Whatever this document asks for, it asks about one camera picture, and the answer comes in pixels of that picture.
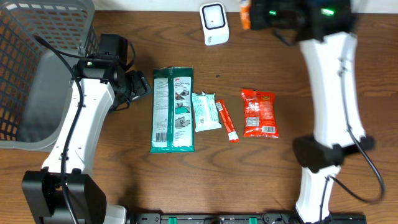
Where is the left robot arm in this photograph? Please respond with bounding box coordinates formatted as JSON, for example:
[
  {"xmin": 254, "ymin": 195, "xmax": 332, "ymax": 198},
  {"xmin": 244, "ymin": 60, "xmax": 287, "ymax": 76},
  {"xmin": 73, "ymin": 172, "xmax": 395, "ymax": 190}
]
[{"xmin": 22, "ymin": 34, "xmax": 152, "ymax": 224}]

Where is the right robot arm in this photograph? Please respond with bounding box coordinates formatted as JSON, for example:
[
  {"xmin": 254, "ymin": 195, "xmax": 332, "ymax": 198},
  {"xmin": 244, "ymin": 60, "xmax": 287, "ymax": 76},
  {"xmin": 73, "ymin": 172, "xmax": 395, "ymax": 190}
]
[{"xmin": 249, "ymin": 0, "xmax": 375, "ymax": 223}]

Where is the red and white snack packet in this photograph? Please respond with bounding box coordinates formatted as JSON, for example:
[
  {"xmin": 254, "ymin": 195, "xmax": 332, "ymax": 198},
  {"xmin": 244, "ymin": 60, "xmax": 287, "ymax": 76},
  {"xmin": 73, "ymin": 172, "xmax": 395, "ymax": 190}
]
[{"xmin": 215, "ymin": 100, "xmax": 239, "ymax": 143}]

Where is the red snack bag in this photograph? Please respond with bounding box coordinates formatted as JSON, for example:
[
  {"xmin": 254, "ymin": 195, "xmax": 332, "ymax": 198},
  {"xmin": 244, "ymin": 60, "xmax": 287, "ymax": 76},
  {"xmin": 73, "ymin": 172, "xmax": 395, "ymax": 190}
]
[{"xmin": 241, "ymin": 89, "xmax": 279, "ymax": 138}]

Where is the grey plastic mesh basket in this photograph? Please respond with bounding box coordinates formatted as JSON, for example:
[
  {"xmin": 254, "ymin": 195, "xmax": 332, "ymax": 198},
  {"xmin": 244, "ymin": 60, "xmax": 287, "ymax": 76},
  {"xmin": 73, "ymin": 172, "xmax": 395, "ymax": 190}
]
[{"xmin": 1, "ymin": 0, "xmax": 98, "ymax": 152}]

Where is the orange and white snack packet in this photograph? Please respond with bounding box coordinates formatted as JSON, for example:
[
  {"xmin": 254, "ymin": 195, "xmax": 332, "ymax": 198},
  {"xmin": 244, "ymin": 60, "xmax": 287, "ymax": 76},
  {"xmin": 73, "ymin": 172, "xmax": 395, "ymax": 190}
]
[{"xmin": 239, "ymin": 0, "xmax": 251, "ymax": 30}]

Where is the light green wipes pack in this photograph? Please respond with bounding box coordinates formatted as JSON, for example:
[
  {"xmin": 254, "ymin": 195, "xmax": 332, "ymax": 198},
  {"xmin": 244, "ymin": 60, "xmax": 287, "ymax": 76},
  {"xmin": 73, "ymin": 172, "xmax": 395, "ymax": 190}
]
[{"xmin": 192, "ymin": 92, "xmax": 222, "ymax": 132}]

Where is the white barcode scanner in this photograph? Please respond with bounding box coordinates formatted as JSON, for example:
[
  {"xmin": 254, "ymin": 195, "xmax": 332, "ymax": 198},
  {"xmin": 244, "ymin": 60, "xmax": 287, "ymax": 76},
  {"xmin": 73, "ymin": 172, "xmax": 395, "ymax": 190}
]
[{"xmin": 199, "ymin": 2, "xmax": 229, "ymax": 46}]

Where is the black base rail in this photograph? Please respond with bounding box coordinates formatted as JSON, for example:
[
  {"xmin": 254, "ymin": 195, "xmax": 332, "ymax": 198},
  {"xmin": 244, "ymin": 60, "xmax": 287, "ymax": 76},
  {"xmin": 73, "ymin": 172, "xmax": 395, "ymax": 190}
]
[{"xmin": 133, "ymin": 212, "xmax": 368, "ymax": 224}]

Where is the green and white package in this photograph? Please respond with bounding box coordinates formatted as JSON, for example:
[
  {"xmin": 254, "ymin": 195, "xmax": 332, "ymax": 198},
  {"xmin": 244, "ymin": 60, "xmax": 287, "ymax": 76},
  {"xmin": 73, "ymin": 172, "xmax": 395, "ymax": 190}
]
[{"xmin": 150, "ymin": 67, "xmax": 194, "ymax": 154}]

